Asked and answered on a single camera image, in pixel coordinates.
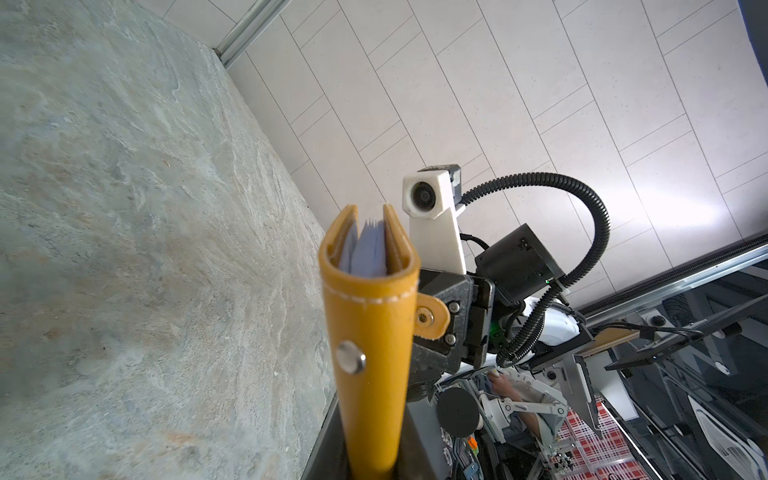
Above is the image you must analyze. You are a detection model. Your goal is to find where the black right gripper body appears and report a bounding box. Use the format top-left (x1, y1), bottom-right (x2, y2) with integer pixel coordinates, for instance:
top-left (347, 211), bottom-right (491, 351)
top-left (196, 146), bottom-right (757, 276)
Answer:
top-left (407, 269), bottom-right (495, 401)

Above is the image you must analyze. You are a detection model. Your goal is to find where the yellow leather card holder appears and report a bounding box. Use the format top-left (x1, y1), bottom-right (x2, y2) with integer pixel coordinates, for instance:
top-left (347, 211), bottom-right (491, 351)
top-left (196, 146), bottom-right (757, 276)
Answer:
top-left (318, 204), bottom-right (450, 479)

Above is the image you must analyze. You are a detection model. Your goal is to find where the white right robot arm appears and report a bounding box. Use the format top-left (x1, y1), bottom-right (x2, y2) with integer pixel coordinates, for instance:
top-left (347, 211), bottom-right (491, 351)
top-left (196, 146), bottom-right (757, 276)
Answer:
top-left (407, 225), bottom-right (598, 446)

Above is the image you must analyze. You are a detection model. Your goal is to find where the black corrugated cable conduit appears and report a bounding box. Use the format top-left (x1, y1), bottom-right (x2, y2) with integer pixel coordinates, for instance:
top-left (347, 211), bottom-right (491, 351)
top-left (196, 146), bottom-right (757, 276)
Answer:
top-left (458, 171), bottom-right (611, 368)

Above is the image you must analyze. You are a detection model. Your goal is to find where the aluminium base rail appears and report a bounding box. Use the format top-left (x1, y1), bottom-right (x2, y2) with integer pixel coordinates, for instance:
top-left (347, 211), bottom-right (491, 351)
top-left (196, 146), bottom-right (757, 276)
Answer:
top-left (580, 233), bottom-right (767, 329)

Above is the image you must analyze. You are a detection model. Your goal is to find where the right corner metal post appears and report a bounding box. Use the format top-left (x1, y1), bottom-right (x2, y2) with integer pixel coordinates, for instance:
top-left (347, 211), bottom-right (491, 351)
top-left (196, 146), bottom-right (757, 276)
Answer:
top-left (215, 0), bottom-right (291, 70)

